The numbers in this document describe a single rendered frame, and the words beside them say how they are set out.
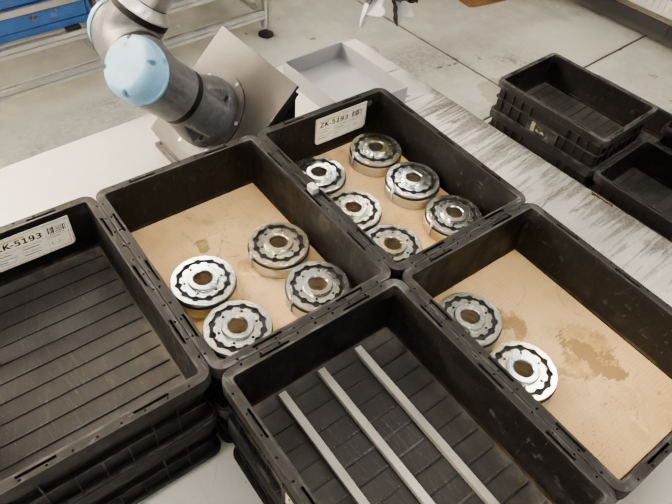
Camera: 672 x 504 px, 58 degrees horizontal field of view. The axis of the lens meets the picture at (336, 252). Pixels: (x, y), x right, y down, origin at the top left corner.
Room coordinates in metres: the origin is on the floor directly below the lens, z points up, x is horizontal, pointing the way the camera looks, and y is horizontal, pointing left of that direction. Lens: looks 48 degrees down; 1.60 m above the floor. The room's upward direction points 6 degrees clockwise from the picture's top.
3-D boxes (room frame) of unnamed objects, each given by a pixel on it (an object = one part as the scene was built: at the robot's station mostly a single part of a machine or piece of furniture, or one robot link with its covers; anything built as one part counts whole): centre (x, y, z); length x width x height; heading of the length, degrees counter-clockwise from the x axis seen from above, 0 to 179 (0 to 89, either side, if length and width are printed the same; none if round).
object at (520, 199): (0.83, -0.07, 0.92); 0.40 x 0.30 x 0.02; 41
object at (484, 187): (0.83, -0.07, 0.87); 0.40 x 0.30 x 0.11; 41
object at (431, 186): (0.88, -0.13, 0.86); 0.10 x 0.10 x 0.01
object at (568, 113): (1.69, -0.70, 0.37); 0.40 x 0.30 x 0.45; 44
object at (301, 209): (0.64, 0.15, 0.87); 0.40 x 0.30 x 0.11; 41
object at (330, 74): (1.41, 0.02, 0.73); 0.27 x 0.20 x 0.05; 43
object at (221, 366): (0.64, 0.15, 0.92); 0.40 x 0.30 x 0.02; 41
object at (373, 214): (0.79, -0.02, 0.86); 0.10 x 0.10 x 0.01
